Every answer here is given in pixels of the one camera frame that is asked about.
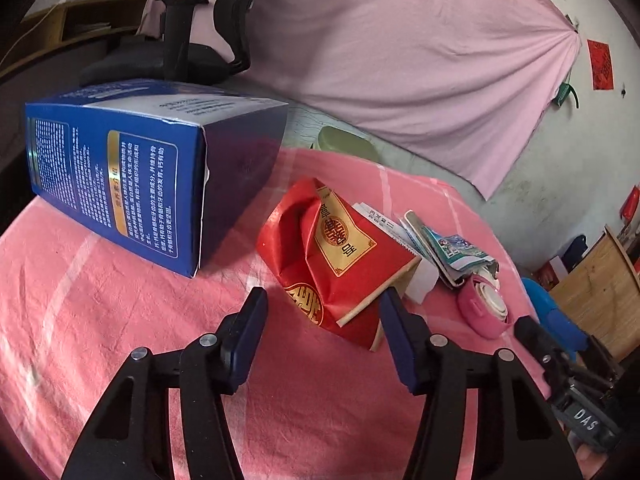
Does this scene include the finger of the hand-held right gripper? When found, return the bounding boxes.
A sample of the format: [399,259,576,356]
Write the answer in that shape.
[514,315,568,367]

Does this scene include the green wall basket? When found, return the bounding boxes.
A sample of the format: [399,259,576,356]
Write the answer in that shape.
[554,80,579,110]

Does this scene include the red box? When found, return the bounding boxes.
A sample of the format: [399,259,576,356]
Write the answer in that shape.
[534,257,568,288]

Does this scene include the small white box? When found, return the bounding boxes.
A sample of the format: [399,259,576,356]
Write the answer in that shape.
[404,255,441,304]

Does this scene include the wooden cabinet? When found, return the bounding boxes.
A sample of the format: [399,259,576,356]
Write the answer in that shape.
[547,225,640,363]

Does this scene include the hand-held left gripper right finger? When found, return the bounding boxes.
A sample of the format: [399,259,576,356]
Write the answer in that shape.
[378,290,586,480]

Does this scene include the blue cardboard box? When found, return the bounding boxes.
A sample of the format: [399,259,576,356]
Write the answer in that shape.
[25,80,290,279]

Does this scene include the red paper bag gold print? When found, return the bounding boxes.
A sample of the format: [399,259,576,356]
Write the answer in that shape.
[256,177,423,353]

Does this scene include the pink hanging sheet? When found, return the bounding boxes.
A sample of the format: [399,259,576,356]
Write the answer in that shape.
[140,0,583,201]

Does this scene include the pink checked tablecloth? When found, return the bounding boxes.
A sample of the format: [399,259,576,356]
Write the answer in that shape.
[0,147,551,480]

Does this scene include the red wall poster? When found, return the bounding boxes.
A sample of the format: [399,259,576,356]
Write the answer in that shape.
[587,39,615,91]

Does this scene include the black office chair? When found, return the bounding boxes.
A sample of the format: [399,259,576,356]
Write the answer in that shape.
[77,0,278,88]

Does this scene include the red hanging ornament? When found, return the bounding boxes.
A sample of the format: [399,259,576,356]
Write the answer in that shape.
[621,186,640,221]

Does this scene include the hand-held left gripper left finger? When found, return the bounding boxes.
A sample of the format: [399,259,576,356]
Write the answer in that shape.
[60,286,269,480]

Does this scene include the blue plastic basin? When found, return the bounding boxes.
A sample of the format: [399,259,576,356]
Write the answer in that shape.
[522,277,590,357]

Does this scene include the colourful printed packet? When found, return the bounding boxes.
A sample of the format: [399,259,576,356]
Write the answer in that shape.
[425,227,500,288]

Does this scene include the green plastic stool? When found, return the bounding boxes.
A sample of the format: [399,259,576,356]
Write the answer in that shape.
[317,125,381,163]

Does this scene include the blue white packet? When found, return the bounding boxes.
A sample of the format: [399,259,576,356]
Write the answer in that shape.
[402,209,441,267]

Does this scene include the wooden desk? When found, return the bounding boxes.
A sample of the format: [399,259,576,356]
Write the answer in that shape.
[0,0,151,83]

